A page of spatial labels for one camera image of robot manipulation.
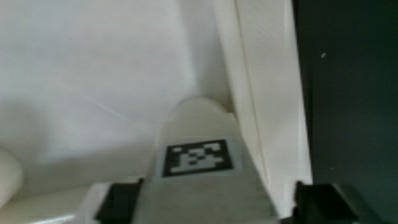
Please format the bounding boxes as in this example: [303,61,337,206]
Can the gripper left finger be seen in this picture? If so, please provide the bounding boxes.
[93,179,143,224]

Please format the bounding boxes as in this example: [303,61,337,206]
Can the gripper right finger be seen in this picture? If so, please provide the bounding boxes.
[280,180,387,224]

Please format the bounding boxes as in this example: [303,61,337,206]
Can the white leg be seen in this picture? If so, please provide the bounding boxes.
[134,98,278,224]

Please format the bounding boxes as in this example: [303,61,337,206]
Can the white square tabletop part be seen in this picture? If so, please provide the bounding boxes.
[0,0,312,224]

